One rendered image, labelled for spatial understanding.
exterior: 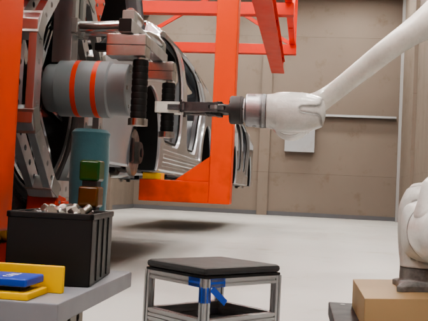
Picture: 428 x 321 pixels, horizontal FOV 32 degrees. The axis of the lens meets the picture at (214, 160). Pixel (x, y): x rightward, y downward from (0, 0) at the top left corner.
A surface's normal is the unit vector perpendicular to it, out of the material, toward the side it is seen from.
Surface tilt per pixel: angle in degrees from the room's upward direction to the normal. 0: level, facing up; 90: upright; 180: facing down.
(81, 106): 139
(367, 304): 90
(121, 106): 131
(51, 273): 90
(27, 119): 90
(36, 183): 67
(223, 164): 90
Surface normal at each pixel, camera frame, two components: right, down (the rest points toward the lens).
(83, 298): 0.99, 0.04
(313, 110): 0.11, -0.06
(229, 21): -0.12, -0.05
